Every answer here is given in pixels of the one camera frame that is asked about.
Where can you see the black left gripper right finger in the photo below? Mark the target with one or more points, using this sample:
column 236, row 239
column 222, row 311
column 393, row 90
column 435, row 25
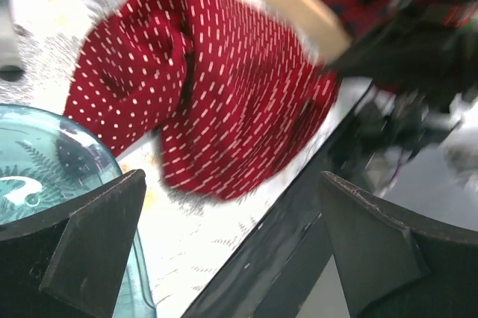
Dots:
column 393, row 262

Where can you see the steel dish rack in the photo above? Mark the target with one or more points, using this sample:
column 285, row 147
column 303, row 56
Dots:
column 11, row 62

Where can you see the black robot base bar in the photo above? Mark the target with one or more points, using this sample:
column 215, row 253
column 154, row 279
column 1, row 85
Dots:
column 274, row 269

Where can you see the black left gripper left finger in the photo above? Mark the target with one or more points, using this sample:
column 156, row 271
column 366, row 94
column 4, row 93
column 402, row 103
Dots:
column 81, row 258

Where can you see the floral tablecloth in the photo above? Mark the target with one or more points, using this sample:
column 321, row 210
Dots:
column 186, row 239

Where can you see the red polka dot cloth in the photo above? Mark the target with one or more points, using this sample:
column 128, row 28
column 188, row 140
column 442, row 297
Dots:
column 229, row 88

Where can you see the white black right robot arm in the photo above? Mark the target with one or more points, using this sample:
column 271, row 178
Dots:
column 427, row 56

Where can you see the clear blue glass tray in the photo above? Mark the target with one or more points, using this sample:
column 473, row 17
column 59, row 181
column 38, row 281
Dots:
column 46, row 160

